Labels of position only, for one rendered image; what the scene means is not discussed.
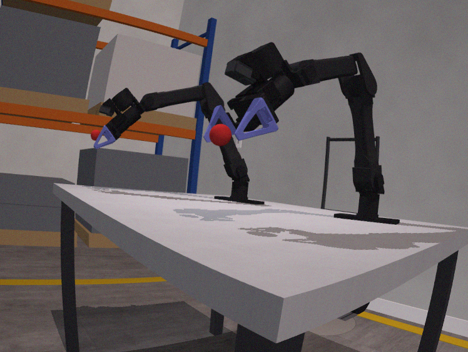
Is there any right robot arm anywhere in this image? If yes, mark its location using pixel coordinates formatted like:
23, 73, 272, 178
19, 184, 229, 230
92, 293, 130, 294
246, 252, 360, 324
99, 82, 265, 204

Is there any red sphere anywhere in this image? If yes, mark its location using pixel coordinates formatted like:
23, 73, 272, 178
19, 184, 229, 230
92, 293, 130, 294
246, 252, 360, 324
209, 124, 231, 146
91, 130, 100, 141

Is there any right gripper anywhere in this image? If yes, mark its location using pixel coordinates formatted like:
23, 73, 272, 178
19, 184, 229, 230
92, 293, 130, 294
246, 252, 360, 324
93, 119, 131, 149

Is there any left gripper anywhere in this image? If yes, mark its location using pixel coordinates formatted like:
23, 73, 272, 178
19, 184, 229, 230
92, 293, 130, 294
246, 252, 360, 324
203, 93, 281, 143

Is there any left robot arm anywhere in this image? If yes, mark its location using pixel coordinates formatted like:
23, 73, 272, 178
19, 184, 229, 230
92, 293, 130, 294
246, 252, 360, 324
225, 42, 400, 225

